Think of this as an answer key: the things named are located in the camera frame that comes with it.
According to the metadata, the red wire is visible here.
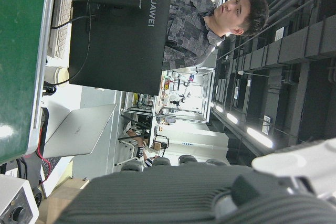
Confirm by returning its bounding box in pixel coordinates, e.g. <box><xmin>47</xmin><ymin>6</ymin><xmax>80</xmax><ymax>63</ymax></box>
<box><xmin>36</xmin><ymin>126</ymin><xmax>53</xmax><ymax>183</ymax></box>

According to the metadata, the silver laptop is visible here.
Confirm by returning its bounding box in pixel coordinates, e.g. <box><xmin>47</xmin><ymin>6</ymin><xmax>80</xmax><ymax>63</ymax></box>
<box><xmin>41</xmin><ymin>103</ymin><xmax>118</xmax><ymax>158</ymax></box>

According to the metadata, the right dexterous robot hand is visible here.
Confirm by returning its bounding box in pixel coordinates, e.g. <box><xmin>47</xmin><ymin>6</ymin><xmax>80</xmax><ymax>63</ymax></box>
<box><xmin>54</xmin><ymin>137</ymin><xmax>336</xmax><ymax>224</ymax></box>

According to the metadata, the white conveyor control box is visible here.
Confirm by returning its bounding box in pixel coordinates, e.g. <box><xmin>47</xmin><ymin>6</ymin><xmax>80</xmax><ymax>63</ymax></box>
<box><xmin>0</xmin><ymin>174</ymin><xmax>40</xmax><ymax>224</ymax></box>

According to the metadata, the white keyboard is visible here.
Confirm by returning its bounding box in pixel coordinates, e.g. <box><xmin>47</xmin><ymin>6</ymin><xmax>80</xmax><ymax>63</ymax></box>
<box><xmin>47</xmin><ymin>0</ymin><xmax>77</xmax><ymax>59</ymax></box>

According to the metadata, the long ceiling light strip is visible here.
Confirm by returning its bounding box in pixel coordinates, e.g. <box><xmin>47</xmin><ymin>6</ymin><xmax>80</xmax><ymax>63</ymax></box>
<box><xmin>225</xmin><ymin>112</ymin><xmax>239</xmax><ymax>125</ymax></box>
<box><xmin>246</xmin><ymin>126</ymin><xmax>274</xmax><ymax>148</ymax></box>

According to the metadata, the black monitor cable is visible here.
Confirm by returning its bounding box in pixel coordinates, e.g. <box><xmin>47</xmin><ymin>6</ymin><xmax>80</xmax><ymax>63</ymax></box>
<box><xmin>50</xmin><ymin>0</ymin><xmax>93</xmax><ymax>86</ymax></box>

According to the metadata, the black Huawei monitor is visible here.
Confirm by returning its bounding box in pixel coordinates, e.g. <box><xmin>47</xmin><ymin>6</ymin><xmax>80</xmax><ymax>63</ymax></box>
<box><xmin>55</xmin><ymin>0</ymin><xmax>174</xmax><ymax>96</ymax></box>

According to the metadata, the green belt conveyor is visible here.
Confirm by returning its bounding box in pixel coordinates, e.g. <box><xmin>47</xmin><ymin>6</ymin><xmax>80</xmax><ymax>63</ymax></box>
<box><xmin>0</xmin><ymin>0</ymin><xmax>58</xmax><ymax>164</ymax></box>

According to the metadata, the seated person in background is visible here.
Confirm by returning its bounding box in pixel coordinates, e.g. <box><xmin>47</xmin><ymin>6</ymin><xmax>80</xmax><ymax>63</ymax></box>
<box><xmin>119</xmin><ymin>121</ymin><xmax>161</xmax><ymax>167</ymax></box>

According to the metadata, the paper cup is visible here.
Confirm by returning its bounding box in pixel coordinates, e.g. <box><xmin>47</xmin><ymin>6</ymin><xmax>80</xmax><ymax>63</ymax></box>
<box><xmin>44</xmin><ymin>66</ymin><xmax>70</xmax><ymax>84</ymax></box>

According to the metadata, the person in patterned grey shirt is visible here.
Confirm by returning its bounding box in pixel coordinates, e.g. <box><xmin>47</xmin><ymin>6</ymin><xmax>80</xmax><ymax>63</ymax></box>
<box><xmin>162</xmin><ymin>0</ymin><xmax>270</xmax><ymax>71</ymax></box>

